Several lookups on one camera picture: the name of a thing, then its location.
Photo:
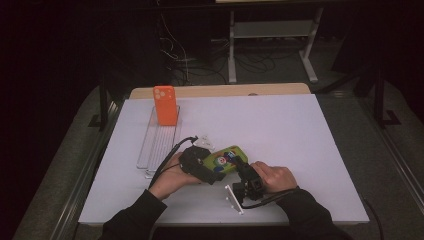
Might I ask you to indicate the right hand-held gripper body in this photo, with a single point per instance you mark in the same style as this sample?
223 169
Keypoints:
251 188

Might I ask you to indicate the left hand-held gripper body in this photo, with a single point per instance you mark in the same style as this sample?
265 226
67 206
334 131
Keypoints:
191 160

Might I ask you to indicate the green cartoon clown phone case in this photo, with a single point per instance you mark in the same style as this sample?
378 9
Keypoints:
220 160

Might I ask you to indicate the clear plastic slotted rack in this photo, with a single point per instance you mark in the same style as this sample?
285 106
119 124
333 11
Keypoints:
160 146

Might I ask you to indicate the orange phone case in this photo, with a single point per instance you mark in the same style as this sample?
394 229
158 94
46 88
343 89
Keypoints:
165 106

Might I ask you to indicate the person's right hand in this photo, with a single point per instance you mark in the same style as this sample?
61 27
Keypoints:
276 178

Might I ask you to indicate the person's left hand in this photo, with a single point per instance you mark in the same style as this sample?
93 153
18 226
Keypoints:
170 180

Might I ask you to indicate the black metal stand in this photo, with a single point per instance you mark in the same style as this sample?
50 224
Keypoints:
103 106
378 100

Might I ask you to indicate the white metal stand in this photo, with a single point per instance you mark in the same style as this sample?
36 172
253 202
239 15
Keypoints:
273 29

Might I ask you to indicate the metal frame rail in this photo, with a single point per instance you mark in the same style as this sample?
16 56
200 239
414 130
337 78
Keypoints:
400 160
83 186

